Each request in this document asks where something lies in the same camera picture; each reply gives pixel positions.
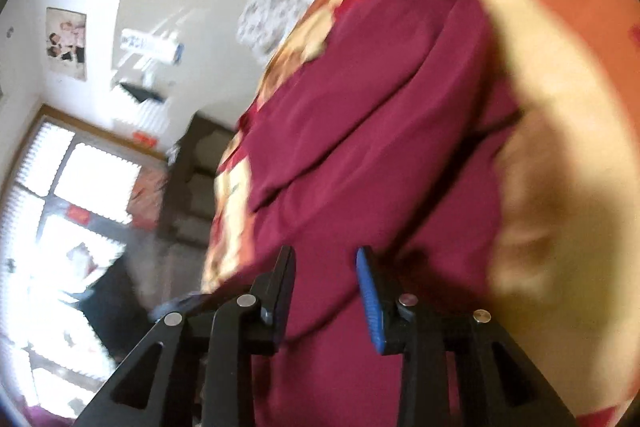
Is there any maroon garment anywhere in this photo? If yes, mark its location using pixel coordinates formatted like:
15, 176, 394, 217
242, 0, 518, 426

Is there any dark wooden side table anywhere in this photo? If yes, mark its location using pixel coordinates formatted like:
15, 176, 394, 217
156, 112, 234, 251

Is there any red orange patchwork blanket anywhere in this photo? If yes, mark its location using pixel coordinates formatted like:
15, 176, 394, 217
203, 0, 639, 426

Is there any window with blinds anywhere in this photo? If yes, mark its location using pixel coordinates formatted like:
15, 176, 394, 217
1, 106, 165, 426

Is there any family photo poster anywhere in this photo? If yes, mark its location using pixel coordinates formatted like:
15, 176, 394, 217
46, 8, 87, 81

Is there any dark cloth hanging on wall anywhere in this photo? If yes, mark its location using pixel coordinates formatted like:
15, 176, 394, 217
118, 82, 165, 104

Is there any wall calendar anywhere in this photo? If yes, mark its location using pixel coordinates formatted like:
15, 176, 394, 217
119, 28, 183, 65

